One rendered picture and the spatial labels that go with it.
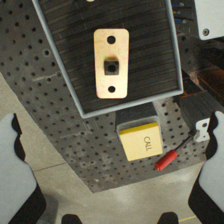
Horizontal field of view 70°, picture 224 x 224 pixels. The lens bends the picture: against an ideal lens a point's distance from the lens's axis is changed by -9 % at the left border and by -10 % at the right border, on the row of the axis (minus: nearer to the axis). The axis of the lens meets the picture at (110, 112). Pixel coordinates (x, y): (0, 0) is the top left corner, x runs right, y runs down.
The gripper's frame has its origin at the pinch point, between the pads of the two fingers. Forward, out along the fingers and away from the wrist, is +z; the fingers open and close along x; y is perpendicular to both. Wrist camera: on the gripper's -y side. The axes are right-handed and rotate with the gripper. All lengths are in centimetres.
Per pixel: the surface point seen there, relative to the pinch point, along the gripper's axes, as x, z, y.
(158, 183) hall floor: 61, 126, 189
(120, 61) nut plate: 0.9, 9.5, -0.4
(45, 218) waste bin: -87, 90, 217
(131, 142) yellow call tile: 2.9, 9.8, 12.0
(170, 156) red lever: 11.8, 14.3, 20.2
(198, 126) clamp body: 19.6, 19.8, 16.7
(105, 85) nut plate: -0.9, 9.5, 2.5
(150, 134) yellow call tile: 5.6, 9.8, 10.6
